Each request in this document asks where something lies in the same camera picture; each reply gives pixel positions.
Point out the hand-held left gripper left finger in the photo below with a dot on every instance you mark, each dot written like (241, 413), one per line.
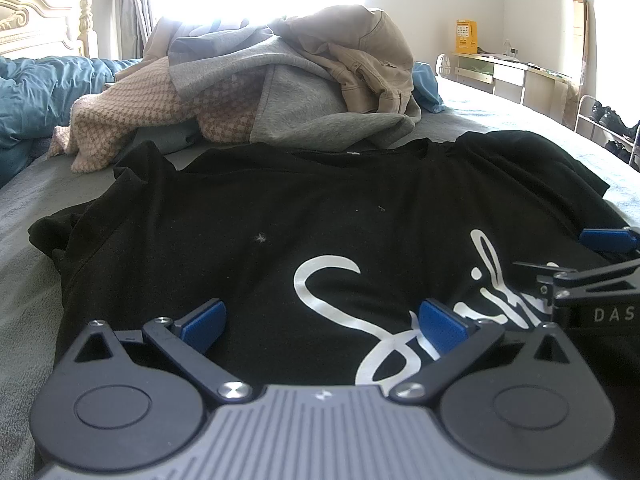
(202, 327)

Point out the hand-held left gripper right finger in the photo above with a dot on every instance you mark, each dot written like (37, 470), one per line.
(442, 327)

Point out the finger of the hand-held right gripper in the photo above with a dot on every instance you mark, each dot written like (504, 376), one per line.
(612, 240)
(545, 269)

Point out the black t-shirt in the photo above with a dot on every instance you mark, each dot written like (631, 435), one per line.
(225, 220)

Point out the metal shoe rack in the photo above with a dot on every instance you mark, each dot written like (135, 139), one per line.
(582, 115)

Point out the grey-blue folded garment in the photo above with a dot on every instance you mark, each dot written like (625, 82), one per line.
(170, 137)

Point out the cardboard sheet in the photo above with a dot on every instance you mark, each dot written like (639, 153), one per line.
(582, 45)

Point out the cream desk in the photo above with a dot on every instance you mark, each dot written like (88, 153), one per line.
(505, 72)

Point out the light blue cloth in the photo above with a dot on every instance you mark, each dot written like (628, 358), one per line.
(427, 87)

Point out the cream carved bedpost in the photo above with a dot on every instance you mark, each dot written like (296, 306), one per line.
(87, 25)
(442, 65)

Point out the yellow box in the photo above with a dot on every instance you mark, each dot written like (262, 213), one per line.
(465, 37)

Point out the cream garment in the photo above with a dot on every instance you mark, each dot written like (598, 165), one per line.
(160, 45)

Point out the blue duvet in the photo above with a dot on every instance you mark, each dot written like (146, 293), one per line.
(35, 95)

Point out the grey curtain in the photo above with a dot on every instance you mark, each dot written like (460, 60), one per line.
(132, 10)

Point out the cream carved headboard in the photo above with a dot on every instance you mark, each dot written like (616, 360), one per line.
(30, 20)

